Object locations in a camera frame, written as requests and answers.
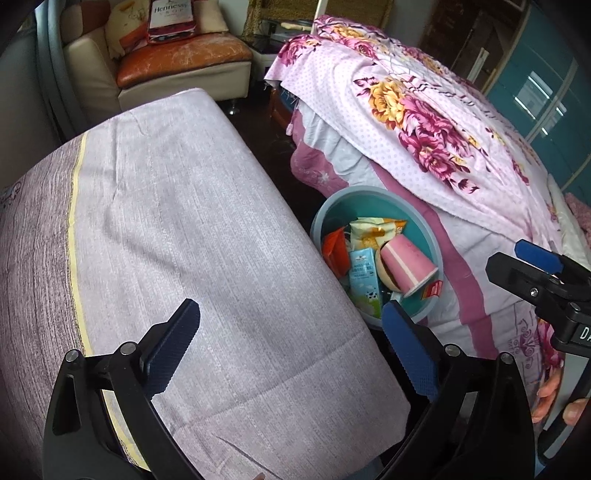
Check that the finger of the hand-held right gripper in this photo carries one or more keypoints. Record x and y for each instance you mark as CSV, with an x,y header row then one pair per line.
x,y
538,256
512,277

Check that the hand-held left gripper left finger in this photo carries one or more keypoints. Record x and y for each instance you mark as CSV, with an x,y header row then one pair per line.
x,y
173,350

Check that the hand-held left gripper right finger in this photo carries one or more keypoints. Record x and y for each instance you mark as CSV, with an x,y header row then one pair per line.
x,y
411,355

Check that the light blue milk carton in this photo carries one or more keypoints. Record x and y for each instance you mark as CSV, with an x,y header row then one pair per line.
x,y
364,281

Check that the pink paper cup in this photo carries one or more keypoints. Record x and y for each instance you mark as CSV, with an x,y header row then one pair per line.
x,y
408,267

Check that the orange white snack bag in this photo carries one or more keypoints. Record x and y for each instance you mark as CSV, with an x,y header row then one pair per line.
x,y
374,233

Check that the orange snack packet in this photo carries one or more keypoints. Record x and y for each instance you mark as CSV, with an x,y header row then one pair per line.
x,y
336,251

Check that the teal plastic bucket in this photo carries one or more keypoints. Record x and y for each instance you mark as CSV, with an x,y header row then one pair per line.
x,y
337,212

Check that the person's right hand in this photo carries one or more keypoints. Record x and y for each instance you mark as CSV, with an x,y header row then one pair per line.
x,y
547,397

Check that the pink white bedsheet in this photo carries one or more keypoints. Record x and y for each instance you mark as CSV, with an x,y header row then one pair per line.
x,y
485,295

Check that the pink fluffy cloth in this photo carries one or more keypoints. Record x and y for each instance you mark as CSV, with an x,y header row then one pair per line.
x,y
579,207

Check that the red bucket tag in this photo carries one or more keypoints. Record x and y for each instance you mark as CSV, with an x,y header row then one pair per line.
x,y
431,288

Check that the lilac tablecloth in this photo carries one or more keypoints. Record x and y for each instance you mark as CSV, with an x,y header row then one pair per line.
x,y
184,230

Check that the teal cabinet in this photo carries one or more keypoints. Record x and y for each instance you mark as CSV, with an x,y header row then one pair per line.
x,y
545,92

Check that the floral pink quilt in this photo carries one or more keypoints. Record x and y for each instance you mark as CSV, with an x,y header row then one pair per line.
x,y
415,115

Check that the dark wooden door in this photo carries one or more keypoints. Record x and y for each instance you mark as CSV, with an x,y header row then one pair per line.
x,y
471,41

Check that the cream leather sofa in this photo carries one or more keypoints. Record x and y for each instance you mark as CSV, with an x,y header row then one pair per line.
x,y
92,69

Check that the orange seat cushion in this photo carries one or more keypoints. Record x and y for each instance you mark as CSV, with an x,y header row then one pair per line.
x,y
184,57

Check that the grey blue curtain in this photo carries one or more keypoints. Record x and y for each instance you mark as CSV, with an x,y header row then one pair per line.
x,y
53,69

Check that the white side table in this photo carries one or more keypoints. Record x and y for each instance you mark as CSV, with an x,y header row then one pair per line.
x,y
272,46

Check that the white pole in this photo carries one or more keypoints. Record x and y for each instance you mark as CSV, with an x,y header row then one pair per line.
x,y
319,14

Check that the yellow cartoon cushion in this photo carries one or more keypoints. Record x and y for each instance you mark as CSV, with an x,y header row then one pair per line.
x,y
124,27

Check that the bottle shaped pillow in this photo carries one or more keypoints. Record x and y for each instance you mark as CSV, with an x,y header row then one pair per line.
x,y
171,21

